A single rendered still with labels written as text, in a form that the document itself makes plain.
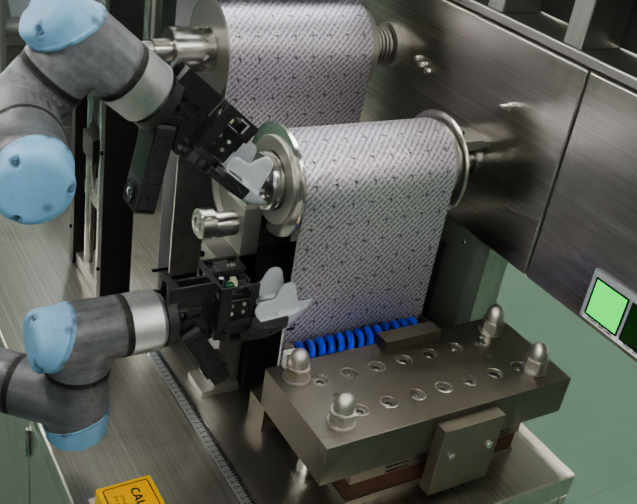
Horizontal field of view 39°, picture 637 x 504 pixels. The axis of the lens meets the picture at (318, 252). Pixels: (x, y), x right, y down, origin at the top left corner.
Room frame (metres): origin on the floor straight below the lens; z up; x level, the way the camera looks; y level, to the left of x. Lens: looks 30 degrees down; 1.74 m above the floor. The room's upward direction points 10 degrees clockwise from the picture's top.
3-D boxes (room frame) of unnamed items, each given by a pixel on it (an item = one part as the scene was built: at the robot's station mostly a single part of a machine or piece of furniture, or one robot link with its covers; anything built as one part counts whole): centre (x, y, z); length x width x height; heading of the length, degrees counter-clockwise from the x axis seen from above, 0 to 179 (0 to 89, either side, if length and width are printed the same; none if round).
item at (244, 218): (1.03, 0.12, 1.05); 0.06 x 0.05 x 0.31; 125
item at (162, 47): (1.18, 0.28, 1.33); 0.06 x 0.03 x 0.03; 125
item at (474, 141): (1.20, -0.18, 1.28); 0.06 x 0.05 x 0.02; 125
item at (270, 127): (1.02, 0.07, 1.25); 0.15 x 0.01 x 0.15; 35
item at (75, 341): (0.82, 0.26, 1.11); 0.11 x 0.08 x 0.09; 125
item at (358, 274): (1.05, -0.07, 1.11); 0.23 x 0.01 x 0.18; 125
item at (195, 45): (1.22, 0.23, 1.33); 0.06 x 0.06 x 0.06; 35
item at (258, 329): (0.93, 0.06, 1.09); 0.09 x 0.05 x 0.02; 124
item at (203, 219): (1.01, 0.15, 1.18); 0.04 x 0.02 x 0.04; 35
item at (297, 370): (0.91, 0.00, 1.05); 0.04 x 0.04 x 0.04
